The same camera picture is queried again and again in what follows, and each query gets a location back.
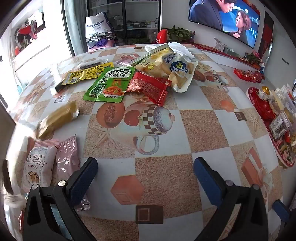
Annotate pink foil packet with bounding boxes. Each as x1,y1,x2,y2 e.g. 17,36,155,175
117,56,139,67

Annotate white cracker bag blue label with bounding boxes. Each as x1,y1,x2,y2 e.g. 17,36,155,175
162,42,199,93

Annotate black rectangular object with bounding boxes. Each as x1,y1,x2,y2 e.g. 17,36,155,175
54,78,67,92

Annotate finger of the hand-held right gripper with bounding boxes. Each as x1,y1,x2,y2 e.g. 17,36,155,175
272,200,291,223

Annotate plain pink snack packet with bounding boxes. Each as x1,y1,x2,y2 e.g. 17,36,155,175
56,135,90,211

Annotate black remote control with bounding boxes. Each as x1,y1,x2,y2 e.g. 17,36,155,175
78,61,102,69

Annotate white shopping bag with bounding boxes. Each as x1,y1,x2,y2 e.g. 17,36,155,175
85,12,111,39

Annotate red tray of sweets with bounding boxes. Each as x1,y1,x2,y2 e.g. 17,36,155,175
245,85,296,168

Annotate printed checkered tablecloth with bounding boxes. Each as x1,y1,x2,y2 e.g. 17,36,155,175
7,43,288,241

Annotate clear zip bag yellow snacks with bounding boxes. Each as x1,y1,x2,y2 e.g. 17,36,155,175
135,44,173,78

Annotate gold snack packet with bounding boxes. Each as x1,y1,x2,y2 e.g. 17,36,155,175
35,101,80,141

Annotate glass jar gold lid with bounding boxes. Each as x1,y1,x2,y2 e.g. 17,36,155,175
258,86,271,100

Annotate pile of clothes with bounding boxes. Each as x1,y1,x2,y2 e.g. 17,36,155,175
86,31,116,51

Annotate yellow snack packet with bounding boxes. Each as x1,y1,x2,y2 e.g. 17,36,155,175
61,62,114,86

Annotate pink white biscuit packet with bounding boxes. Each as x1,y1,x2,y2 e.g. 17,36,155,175
21,139,60,193

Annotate green snack packet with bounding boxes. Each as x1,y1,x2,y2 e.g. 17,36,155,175
83,67,136,103

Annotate wall television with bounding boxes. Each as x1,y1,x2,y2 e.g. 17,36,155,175
188,0,260,49

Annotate small white carton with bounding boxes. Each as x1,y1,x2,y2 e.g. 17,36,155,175
214,37,226,52

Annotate green potted plant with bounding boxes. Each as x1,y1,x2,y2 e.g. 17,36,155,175
167,26,196,43

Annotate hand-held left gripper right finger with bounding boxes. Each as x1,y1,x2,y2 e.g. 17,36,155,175
193,157,275,241

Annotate hanging red clothes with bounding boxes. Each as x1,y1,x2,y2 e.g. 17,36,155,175
14,20,38,50

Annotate red foil snack packet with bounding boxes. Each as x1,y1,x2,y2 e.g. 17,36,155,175
126,72,170,106

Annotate red chair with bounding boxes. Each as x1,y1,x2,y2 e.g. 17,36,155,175
157,29,168,44

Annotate red gift boxes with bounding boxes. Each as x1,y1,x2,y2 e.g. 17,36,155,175
233,68,264,83

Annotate glass door cabinet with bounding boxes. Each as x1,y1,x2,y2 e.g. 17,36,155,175
85,0,162,45

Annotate white low cabinet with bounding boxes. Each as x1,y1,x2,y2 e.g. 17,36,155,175
12,44,51,73

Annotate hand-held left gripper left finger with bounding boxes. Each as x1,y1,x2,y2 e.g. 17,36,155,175
22,157,99,241

